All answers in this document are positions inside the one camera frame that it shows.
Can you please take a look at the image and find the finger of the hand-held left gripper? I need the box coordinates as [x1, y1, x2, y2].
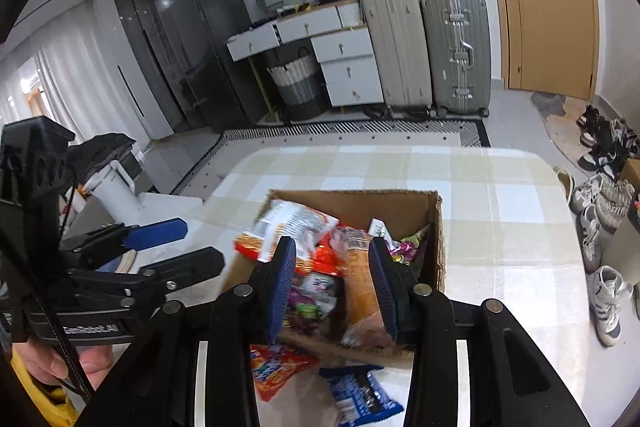
[67, 247, 226, 308]
[60, 217, 188, 258]

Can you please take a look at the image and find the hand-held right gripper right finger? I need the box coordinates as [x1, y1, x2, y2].
[369, 237, 591, 427]

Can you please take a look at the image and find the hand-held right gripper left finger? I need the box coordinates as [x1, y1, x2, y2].
[75, 237, 297, 427]

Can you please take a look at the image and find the orange bread packet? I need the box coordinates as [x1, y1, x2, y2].
[340, 227, 401, 350]

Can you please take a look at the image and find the pink green candy packet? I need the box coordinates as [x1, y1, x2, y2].
[370, 219, 431, 268]

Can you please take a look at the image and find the white orange chips bag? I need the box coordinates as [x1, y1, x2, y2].
[235, 199, 341, 264]

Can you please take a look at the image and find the cardboard box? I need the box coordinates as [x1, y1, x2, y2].
[220, 189, 446, 364]

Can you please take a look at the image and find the person's left hand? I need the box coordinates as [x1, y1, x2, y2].
[12, 343, 114, 389]

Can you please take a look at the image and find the white cylindrical appliance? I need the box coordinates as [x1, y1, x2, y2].
[82, 159, 146, 228]

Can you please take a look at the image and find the black cloth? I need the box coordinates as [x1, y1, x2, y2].
[65, 133, 137, 172]

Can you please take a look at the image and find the red snack packet blue print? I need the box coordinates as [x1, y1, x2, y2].
[250, 344, 321, 403]

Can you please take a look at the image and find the white curtain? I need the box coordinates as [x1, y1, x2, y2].
[0, 32, 151, 138]

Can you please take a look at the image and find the blue cookie packet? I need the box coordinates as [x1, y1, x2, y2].
[318, 364, 405, 425]

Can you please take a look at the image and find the checked tablecloth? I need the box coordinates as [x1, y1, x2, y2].
[200, 146, 593, 427]

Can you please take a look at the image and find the dark grey refrigerator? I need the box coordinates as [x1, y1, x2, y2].
[155, 0, 268, 135]

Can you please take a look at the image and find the woven laundry basket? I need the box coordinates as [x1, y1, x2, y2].
[265, 49, 328, 120]

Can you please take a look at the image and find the yellow garment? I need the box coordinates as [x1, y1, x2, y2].
[10, 349, 81, 427]

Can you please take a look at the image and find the white drawer cabinet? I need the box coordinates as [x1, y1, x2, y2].
[226, 0, 386, 110]

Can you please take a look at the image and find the row of sneakers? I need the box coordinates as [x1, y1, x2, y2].
[552, 104, 640, 348]

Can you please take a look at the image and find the beige suitcase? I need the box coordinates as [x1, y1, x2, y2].
[361, 0, 435, 118]

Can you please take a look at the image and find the silver suitcase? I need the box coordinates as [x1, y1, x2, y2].
[421, 0, 492, 118]

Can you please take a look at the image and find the wooden door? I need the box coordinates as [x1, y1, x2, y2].
[474, 0, 601, 100]

